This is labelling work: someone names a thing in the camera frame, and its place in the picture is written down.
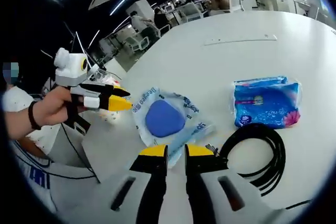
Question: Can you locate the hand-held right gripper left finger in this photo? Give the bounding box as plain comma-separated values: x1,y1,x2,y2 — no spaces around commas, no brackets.
89,144,169,224

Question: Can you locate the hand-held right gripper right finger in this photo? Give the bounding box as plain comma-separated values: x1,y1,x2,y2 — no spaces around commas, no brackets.
184,144,279,224

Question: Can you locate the white paper cup green print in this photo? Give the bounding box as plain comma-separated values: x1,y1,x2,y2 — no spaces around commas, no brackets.
100,109,122,125

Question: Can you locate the clear plastic water bottle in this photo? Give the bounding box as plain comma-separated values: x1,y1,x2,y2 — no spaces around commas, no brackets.
88,63,123,96

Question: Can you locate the clear packet with blue sponge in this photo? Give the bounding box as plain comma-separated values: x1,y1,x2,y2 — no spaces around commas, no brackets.
131,86,217,169

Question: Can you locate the black cable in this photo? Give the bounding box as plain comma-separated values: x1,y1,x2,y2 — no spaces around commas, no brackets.
209,123,287,198

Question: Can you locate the blue snack bag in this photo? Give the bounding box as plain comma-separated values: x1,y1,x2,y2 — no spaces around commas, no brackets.
232,75,303,131

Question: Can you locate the person's left hand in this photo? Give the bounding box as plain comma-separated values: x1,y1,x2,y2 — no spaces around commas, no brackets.
34,84,86,128

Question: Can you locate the white office chair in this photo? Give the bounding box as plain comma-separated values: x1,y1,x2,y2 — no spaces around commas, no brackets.
227,0,247,13
125,34,151,54
180,5,203,22

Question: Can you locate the black wristband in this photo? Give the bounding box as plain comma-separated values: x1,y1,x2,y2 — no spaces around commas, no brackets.
28,100,43,131

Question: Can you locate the person's white shirt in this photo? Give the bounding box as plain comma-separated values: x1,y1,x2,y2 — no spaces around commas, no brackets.
2,87,106,216

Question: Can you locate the white table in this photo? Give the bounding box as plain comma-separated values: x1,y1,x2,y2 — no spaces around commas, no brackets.
81,10,336,209

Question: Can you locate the table socket panel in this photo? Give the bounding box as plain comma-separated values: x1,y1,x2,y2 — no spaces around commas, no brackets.
203,34,279,47

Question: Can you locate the white desk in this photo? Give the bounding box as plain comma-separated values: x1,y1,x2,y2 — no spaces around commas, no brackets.
245,0,289,13

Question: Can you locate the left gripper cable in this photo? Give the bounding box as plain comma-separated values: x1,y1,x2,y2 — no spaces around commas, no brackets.
59,121,102,184

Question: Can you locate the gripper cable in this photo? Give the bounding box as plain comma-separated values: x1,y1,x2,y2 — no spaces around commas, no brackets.
285,198,314,209
59,121,102,184

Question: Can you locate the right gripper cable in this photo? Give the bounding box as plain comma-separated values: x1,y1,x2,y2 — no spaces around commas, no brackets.
285,198,314,209

